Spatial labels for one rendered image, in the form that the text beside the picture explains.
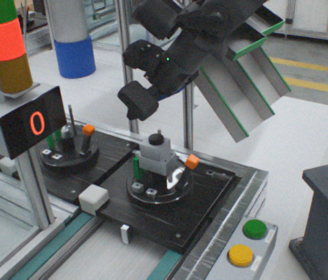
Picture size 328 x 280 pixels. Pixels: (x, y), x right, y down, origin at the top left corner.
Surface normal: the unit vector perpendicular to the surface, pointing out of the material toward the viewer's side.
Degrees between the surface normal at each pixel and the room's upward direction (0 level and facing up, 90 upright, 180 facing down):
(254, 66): 45
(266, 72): 90
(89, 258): 0
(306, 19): 90
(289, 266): 0
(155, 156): 90
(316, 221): 90
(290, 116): 0
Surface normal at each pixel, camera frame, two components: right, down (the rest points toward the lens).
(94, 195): -0.04, -0.84
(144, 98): 0.52, -0.50
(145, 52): 0.22, -0.75
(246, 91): -0.65, 0.43
